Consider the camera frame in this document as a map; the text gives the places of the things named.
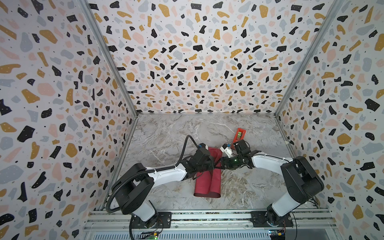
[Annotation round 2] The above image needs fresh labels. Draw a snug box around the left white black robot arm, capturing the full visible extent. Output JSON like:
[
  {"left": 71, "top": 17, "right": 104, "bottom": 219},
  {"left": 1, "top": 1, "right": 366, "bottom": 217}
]
[{"left": 105, "top": 147, "right": 216, "bottom": 224}]

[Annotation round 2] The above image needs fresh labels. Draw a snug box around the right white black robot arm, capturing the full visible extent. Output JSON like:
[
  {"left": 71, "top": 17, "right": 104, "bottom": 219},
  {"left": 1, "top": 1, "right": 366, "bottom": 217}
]
[{"left": 220, "top": 140, "right": 325, "bottom": 219}]

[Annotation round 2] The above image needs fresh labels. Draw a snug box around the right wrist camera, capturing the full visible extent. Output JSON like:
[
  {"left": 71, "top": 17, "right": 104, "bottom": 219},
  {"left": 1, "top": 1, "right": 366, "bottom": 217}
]
[{"left": 220, "top": 144, "right": 234, "bottom": 158}]

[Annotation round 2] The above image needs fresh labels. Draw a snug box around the black corrugated cable conduit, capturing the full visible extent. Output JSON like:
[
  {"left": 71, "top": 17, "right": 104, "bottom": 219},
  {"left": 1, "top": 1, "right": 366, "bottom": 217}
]
[{"left": 105, "top": 134, "right": 200, "bottom": 214}]

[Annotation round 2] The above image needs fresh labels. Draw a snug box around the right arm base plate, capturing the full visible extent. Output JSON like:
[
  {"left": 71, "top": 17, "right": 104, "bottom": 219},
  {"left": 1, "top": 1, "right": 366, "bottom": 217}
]
[{"left": 251, "top": 211, "right": 294, "bottom": 228}]

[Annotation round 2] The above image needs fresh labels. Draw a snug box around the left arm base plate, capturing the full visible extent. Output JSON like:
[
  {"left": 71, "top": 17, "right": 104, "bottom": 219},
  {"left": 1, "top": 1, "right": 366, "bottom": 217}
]
[{"left": 130, "top": 212, "right": 172, "bottom": 229}]

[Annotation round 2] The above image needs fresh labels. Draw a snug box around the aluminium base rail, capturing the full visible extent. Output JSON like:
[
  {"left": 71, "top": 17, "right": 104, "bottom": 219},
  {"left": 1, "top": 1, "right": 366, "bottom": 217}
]
[{"left": 83, "top": 209, "right": 342, "bottom": 240}]

